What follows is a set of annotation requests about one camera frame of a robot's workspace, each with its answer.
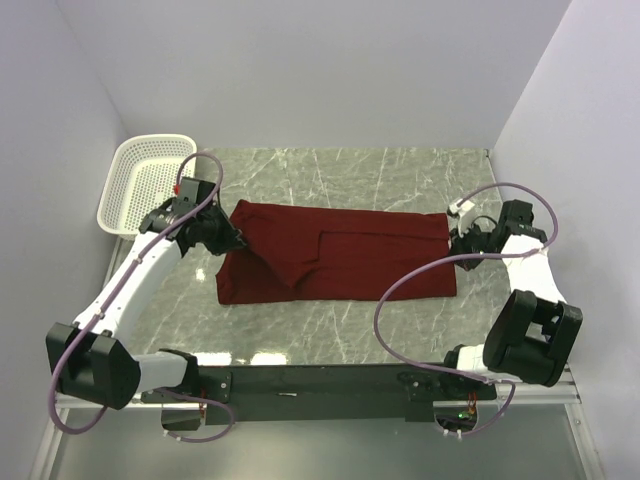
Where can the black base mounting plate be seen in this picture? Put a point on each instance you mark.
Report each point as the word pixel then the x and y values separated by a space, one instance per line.
pixel 334 392

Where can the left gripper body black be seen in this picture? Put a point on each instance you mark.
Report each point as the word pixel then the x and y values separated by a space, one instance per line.
pixel 219 235

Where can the dark red t shirt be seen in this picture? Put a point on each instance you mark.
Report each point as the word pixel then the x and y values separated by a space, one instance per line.
pixel 305 254

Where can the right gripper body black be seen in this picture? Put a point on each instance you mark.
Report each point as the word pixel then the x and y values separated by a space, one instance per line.
pixel 473 242

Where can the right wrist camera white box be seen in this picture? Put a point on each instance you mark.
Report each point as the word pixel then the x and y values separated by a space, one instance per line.
pixel 463 212

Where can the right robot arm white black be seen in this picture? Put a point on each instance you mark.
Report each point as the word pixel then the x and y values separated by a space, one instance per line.
pixel 535 331

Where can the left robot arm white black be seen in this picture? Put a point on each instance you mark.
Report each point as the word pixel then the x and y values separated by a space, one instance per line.
pixel 89 358

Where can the aluminium frame rail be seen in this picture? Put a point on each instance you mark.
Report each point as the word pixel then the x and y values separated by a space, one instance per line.
pixel 183 413

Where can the white perforated plastic basket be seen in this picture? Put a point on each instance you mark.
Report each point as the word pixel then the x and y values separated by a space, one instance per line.
pixel 142 175

